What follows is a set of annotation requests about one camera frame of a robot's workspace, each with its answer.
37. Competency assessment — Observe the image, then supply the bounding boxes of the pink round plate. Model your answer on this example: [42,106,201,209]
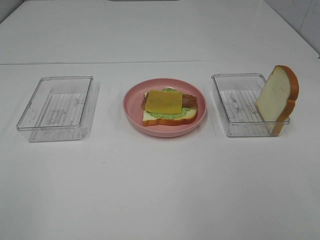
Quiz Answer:
[123,78,207,138]

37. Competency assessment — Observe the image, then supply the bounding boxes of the left clear plastic tray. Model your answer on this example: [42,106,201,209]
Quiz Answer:
[16,75,97,143]

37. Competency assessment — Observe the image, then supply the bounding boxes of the right clear plastic tray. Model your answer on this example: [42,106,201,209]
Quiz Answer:
[211,72,291,138]

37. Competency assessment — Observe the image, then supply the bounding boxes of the green lettuce leaf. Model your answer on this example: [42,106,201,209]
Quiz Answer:
[141,87,198,121]

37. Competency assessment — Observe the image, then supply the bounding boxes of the bread slice with brown crust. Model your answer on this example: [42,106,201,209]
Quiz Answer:
[142,105,198,127]

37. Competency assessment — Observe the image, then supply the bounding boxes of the clear plastic tray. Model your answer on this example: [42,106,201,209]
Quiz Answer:
[16,75,97,143]
[211,72,291,138]

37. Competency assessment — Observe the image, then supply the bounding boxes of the bacon strip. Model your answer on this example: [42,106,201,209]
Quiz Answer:
[143,92,149,101]
[141,94,198,110]

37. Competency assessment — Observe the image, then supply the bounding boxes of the yellow cheese slice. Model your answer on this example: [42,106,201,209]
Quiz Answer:
[144,90,183,114]

